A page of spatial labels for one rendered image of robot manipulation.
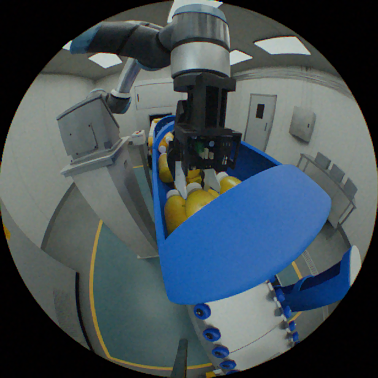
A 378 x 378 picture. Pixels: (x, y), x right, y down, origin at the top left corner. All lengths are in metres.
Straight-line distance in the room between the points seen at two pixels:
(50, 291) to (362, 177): 4.88
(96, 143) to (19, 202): 2.40
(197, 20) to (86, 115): 0.46
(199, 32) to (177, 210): 0.28
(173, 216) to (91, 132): 0.44
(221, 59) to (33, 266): 1.57
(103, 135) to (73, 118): 0.17
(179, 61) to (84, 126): 0.44
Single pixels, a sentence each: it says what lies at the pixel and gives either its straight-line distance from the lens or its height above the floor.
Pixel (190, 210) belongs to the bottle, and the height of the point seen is 1.12.
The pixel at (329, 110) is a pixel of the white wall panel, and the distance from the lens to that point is 3.61.
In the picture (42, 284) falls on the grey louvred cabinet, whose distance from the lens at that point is 1.54.
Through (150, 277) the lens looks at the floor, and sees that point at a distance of 1.33.
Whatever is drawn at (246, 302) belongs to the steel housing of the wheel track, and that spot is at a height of 0.93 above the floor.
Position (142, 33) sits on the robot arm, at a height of 1.42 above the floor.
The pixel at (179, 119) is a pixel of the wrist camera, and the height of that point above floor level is 1.25.
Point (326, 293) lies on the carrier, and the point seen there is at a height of 0.87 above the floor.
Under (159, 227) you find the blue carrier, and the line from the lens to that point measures 0.15.
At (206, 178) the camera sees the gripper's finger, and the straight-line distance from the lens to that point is 0.23.
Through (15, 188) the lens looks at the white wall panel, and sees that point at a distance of 2.75.
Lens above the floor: 1.27
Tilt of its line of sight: 40 degrees down
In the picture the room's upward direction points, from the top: straight up
